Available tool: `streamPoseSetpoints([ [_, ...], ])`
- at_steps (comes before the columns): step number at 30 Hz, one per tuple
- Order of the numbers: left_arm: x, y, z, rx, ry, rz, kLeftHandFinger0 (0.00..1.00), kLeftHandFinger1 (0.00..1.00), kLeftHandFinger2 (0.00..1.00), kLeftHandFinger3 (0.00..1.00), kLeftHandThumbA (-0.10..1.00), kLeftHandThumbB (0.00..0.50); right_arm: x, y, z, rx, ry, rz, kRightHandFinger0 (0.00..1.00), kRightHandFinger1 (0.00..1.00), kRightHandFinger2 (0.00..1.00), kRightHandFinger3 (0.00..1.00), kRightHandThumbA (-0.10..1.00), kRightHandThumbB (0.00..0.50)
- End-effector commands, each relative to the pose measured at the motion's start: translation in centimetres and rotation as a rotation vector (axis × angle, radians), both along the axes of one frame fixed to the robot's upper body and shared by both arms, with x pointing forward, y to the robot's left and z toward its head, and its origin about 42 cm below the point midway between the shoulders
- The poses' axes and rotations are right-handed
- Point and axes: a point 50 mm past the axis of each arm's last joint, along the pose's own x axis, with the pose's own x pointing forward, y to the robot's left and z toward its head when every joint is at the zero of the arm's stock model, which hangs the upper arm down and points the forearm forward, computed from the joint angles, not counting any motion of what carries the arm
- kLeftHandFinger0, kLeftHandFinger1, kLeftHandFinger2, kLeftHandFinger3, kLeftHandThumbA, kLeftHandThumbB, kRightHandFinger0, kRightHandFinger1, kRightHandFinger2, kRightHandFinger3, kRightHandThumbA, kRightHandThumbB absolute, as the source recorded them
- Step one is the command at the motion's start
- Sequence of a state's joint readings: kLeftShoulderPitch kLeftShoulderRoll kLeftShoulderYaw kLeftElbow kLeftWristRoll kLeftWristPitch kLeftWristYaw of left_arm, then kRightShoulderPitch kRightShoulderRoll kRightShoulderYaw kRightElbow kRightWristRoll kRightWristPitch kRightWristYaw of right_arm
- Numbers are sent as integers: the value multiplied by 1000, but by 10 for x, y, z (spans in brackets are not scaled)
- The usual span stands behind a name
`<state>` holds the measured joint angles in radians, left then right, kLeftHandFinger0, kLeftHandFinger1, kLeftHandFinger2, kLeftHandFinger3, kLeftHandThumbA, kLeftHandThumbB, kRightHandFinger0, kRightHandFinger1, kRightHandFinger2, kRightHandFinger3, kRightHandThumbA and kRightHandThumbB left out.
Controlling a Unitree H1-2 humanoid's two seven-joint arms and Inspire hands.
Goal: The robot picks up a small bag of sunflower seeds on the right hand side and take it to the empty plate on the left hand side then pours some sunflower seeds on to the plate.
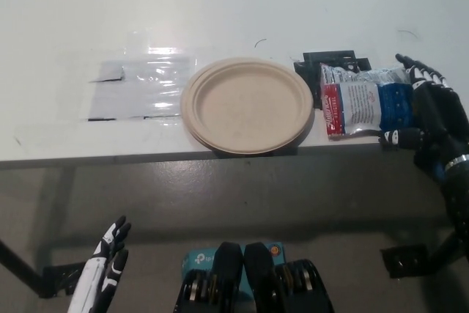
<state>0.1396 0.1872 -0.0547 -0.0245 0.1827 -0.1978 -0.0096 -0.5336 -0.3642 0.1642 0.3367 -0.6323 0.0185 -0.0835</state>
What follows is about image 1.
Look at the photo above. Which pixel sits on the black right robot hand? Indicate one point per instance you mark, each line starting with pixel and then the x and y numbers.
pixel 439 122

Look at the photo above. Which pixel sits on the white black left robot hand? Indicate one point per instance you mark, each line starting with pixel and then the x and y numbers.
pixel 89 280

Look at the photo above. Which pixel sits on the clear plastic sheet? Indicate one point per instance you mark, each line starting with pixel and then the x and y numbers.
pixel 139 93

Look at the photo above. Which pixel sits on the black tape patch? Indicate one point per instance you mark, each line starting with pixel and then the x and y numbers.
pixel 311 60

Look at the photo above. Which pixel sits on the black table leg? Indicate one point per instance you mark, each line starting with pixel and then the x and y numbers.
pixel 447 254
pixel 18 267

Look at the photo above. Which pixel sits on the sunflower seed bag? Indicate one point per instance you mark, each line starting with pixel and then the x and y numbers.
pixel 362 107

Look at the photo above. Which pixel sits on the black floor foot plate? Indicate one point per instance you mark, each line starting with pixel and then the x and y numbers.
pixel 403 261
pixel 58 280

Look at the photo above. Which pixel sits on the beige paper plate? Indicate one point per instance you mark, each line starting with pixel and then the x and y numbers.
pixel 245 106
pixel 205 146

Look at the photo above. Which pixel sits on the black object with blue part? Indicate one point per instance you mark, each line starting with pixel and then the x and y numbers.
pixel 427 166

